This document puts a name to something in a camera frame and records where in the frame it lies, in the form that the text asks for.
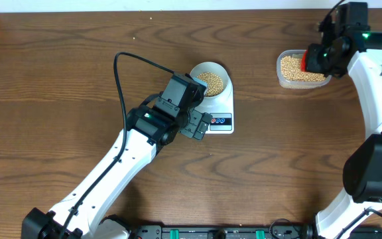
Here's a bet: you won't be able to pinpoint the red plastic measuring scoop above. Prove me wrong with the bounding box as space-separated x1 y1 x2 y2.
300 50 308 72

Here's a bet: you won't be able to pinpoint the light blue round bowl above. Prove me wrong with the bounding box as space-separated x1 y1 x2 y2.
190 62 231 99

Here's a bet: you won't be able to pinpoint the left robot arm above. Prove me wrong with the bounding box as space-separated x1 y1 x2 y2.
21 73 212 238

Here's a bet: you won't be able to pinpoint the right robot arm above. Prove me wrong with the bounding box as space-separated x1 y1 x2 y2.
299 1 382 238

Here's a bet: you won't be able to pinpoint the white digital kitchen scale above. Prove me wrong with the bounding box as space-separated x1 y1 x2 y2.
196 79 235 134

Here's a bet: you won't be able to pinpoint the soybeans in bowl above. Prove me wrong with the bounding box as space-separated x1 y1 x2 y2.
197 72 223 97

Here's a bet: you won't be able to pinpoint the soybeans pile in container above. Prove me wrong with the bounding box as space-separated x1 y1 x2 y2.
281 56 326 82

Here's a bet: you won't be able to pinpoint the clear plastic container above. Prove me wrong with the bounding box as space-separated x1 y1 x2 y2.
277 50 332 90

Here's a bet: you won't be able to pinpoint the left black cable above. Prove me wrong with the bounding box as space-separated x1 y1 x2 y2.
56 51 175 239

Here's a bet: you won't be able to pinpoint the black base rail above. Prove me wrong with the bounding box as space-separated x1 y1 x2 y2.
127 224 382 239

